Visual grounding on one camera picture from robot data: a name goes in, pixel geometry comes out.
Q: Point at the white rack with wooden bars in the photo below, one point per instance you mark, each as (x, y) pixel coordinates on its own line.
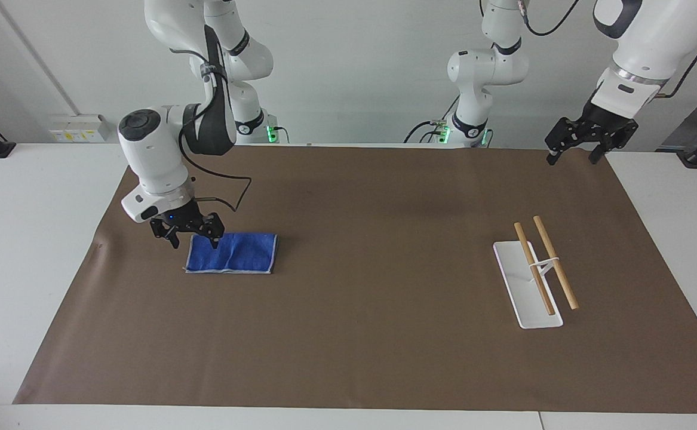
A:
(524, 280)

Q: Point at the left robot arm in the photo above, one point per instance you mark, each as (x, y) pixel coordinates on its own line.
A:
(653, 42)

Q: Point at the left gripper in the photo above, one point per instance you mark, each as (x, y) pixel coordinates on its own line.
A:
(604, 124)

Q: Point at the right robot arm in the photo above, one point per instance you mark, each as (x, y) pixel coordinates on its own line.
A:
(156, 156)

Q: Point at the white wall socket box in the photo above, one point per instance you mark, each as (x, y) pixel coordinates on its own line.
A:
(79, 128)

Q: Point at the blue towel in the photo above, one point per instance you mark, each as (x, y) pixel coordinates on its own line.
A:
(235, 254)

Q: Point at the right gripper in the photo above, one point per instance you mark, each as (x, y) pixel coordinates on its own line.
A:
(181, 220)

